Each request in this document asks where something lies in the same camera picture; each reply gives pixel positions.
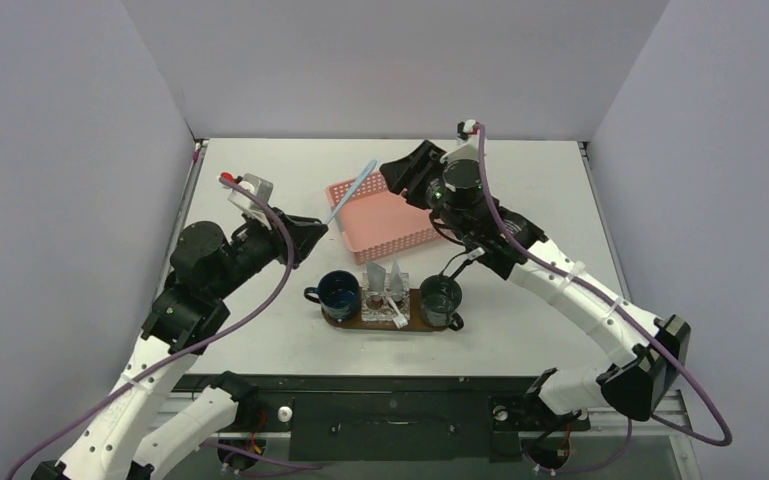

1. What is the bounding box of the light blue toothbrush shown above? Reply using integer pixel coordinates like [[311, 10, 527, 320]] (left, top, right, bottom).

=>
[[325, 159, 378, 225]]

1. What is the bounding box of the pink perforated plastic basket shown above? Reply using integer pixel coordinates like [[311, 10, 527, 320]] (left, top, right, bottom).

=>
[[325, 171, 441, 265]]

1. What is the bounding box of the dark blue mug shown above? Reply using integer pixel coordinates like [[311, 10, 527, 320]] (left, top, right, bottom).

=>
[[303, 270, 361, 322]]

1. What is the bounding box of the red cap toothpaste tube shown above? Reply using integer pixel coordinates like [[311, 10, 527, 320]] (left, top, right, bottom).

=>
[[365, 262, 387, 310]]

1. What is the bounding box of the dark cap toothpaste tube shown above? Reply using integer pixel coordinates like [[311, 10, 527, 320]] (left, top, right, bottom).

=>
[[388, 258, 408, 302]]

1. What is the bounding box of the dark green mug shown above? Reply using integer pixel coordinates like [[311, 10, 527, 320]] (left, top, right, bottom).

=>
[[419, 274, 464, 331]]

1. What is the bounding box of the brown oval wooden tray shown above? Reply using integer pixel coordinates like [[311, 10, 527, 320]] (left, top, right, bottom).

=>
[[321, 308, 451, 333]]

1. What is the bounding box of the white toothbrush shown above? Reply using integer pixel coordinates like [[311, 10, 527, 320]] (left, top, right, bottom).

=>
[[387, 296, 408, 329]]

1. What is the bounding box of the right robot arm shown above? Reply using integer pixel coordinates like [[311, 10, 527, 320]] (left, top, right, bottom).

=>
[[380, 141, 690, 427]]

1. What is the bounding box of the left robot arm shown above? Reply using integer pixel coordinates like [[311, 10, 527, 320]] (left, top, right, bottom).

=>
[[32, 209, 328, 479]]

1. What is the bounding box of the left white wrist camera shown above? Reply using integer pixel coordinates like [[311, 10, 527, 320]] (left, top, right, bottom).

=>
[[218, 172, 273, 230]]

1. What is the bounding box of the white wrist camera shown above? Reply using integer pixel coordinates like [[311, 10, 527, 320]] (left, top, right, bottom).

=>
[[441, 119, 480, 164], [218, 172, 273, 230]]

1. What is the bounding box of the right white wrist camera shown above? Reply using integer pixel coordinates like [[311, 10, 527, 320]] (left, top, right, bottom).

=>
[[441, 119, 480, 164]]

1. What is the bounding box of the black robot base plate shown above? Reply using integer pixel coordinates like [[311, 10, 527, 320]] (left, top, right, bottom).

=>
[[178, 374, 591, 464]]

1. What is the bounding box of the aluminium rail frame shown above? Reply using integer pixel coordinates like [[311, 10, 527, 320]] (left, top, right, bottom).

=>
[[586, 390, 690, 436]]

